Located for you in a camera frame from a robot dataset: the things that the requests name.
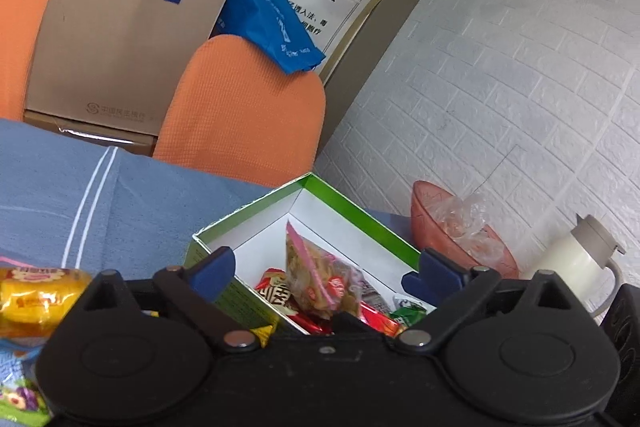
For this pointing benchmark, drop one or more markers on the yellow corn packet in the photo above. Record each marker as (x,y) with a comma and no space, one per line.
(34,301)

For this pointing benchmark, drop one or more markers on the small green candy packet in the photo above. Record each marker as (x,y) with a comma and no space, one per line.
(22,405)

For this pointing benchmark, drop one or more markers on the right orange chair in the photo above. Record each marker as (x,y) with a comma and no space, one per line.
(236,114)

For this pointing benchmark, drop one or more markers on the green wrapped candy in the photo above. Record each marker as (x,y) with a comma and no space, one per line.
(409,310)

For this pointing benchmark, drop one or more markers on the red spicy snack bag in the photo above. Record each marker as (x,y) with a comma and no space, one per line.
(273,287)

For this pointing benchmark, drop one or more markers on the clear plastic wrap in bowl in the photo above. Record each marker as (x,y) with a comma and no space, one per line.
(464,222)

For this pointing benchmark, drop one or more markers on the blue plastic bag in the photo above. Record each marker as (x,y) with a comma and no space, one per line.
(274,27)

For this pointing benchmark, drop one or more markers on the brown noodle snack packet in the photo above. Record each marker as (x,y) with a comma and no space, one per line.
(371,297)

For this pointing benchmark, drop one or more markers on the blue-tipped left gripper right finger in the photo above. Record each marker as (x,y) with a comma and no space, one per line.
(456,293)

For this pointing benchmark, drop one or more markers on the pink-striped clear snack bag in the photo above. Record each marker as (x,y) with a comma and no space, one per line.
(321,283)

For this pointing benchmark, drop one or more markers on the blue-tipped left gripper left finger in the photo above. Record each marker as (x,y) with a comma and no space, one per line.
(191,293)

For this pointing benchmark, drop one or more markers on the red chips bag with mouth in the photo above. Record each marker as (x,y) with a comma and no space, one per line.
(314,325)

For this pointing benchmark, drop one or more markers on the orange chair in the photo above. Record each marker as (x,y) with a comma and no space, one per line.
(20,23)
(236,114)

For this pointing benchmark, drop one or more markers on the cream thermos jug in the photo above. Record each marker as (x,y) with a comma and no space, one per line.
(579,257)

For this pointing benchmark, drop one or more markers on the green open cardboard box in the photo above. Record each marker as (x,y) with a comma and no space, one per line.
(256,234)

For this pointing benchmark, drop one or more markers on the brown paper bag blue handles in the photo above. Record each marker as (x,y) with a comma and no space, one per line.
(105,71)

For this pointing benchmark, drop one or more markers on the left orange chair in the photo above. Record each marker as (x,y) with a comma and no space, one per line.
(20,23)

